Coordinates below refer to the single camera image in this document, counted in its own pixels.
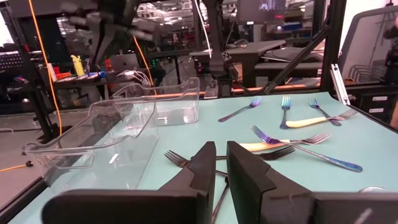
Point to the black drawer unit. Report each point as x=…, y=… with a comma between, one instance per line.
x=367, y=104

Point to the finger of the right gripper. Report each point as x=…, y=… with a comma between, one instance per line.
x=114, y=43
x=99, y=46

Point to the black diagonal frame brace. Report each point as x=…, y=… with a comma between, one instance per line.
x=295, y=60

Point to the grey rounded frame panel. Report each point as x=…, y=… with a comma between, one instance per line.
x=360, y=40

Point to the wooden side board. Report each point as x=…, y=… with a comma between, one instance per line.
x=280, y=87

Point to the green table mat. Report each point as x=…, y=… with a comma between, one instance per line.
x=186, y=137

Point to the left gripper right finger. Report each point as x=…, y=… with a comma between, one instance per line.
x=280, y=205

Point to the white metal bracket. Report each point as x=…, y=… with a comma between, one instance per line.
x=339, y=82

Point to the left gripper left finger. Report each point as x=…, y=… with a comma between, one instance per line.
x=174, y=205

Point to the black workbench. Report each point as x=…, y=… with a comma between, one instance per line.
x=77, y=83

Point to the black equipment rack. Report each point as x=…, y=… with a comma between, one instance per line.
x=37, y=102

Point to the black frame post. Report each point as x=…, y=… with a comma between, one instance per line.
x=334, y=46

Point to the grey desk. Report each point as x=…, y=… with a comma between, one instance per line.
x=248, y=48

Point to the yellow bottle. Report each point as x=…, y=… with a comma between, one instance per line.
x=77, y=67

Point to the dark monitor screen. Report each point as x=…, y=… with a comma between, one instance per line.
x=261, y=11

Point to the clear plastic bin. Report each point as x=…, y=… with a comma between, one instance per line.
x=93, y=149
x=174, y=105

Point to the iridescent rainbow fork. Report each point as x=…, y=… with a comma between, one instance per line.
x=323, y=113
x=284, y=115
x=342, y=164
x=239, y=109

